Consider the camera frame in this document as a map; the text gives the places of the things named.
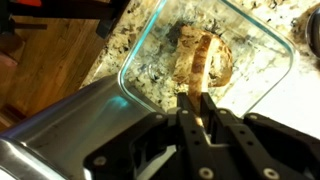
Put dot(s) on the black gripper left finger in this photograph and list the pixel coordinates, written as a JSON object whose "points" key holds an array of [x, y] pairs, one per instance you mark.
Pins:
{"points": [[193, 146]]}

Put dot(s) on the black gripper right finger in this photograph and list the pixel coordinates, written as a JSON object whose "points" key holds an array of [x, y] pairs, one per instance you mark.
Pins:
{"points": [[253, 143]]}

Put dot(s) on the stainless steel two-slot toaster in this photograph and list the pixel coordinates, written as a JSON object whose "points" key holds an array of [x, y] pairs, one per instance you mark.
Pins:
{"points": [[83, 123]]}

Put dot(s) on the clear glass baking dish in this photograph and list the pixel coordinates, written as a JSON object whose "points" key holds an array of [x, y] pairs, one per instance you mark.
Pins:
{"points": [[260, 66]]}

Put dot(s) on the black metal stand foot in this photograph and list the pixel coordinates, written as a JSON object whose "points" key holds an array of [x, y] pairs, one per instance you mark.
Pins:
{"points": [[83, 11]]}

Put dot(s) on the black clamp orange tip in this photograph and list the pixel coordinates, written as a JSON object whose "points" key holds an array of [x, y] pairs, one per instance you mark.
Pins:
{"points": [[30, 2]]}

